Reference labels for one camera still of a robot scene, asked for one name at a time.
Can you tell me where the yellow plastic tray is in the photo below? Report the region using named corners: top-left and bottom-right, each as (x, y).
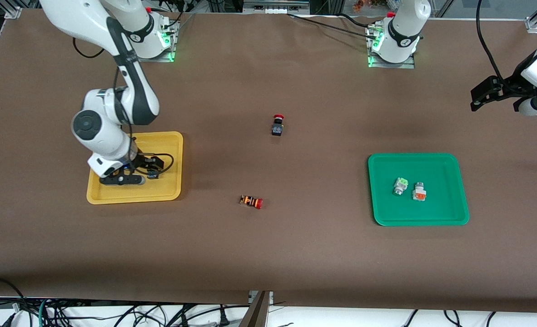
top-left (86, 131), bottom-right (184, 205)

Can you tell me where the green plastic tray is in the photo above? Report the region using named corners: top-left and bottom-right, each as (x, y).
top-left (368, 153), bottom-right (470, 227)

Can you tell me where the brown table cover sheet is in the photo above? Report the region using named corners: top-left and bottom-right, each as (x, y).
top-left (0, 9), bottom-right (537, 314)

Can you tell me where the grey support beam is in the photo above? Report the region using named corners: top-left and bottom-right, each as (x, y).
top-left (239, 291), bottom-right (273, 327)

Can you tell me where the grey power strip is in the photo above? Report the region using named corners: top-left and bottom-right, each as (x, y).
top-left (244, 0), bottom-right (310, 14)

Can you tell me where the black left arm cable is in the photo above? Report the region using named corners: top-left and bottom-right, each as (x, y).
top-left (476, 0), bottom-right (507, 82)

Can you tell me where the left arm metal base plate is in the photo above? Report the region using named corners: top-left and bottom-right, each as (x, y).
top-left (368, 25), bottom-right (415, 69)

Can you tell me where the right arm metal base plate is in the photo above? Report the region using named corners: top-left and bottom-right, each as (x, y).
top-left (128, 20), bottom-right (177, 63)

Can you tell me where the black floor cable tangle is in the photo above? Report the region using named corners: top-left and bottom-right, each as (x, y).
top-left (46, 302), bottom-right (251, 327)

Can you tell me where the black base cable bundle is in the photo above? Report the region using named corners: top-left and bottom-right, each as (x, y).
top-left (153, 0), bottom-right (197, 35)

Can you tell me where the short black table cable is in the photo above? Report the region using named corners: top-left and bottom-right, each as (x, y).
top-left (338, 13), bottom-right (378, 28)

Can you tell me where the long black table cable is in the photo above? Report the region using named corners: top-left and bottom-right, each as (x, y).
top-left (287, 13), bottom-right (380, 37)

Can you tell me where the green floor cable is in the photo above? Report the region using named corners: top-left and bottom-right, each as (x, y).
top-left (38, 299), bottom-right (52, 327)

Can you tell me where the black arc floor cable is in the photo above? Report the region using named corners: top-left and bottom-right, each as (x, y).
top-left (0, 276), bottom-right (26, 314)

